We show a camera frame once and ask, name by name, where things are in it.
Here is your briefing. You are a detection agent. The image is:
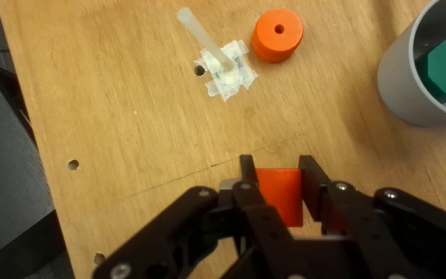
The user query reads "red-orange cube block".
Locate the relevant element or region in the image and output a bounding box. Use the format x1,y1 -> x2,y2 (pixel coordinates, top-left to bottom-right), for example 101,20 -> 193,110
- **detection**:
258,169 -> 304,227

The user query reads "black low side table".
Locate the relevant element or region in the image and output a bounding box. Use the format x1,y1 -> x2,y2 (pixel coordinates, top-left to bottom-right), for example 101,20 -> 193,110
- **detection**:
0,68 -> 55,251

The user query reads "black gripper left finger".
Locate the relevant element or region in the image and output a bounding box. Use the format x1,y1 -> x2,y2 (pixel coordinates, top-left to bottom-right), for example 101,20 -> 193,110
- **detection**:
92,155 -> 301,279

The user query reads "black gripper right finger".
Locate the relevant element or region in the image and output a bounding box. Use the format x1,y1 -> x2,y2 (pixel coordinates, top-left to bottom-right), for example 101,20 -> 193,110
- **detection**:
299,155 -> 446,279

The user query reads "grey plastic pot with handle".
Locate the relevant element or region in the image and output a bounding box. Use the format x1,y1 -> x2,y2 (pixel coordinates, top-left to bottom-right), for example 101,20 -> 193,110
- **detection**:
377,0 -> 446,127

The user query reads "orange round block with hole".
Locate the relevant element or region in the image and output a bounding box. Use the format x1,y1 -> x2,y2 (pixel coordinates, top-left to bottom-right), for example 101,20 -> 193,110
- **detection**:
251,8 -> 304,64

